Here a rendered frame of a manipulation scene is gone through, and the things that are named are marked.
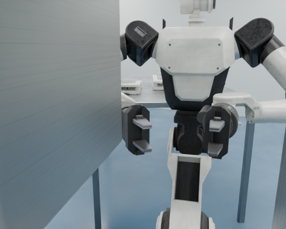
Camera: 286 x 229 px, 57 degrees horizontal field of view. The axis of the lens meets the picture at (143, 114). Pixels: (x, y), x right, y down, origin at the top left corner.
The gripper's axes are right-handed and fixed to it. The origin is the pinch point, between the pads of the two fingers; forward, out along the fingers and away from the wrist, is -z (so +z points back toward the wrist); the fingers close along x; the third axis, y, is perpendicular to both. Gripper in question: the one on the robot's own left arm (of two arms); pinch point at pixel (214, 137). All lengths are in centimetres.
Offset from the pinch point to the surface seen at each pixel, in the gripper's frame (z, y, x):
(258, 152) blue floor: 269, -29, 103
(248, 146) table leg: 121, -11, 45
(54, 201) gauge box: -43.3, 7.2, -8.4
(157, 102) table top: 93, 43, 13
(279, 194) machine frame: -19.4, -10.9, 0.7
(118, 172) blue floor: 161, 106, 103
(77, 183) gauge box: -39.7, 7.7, -7.9
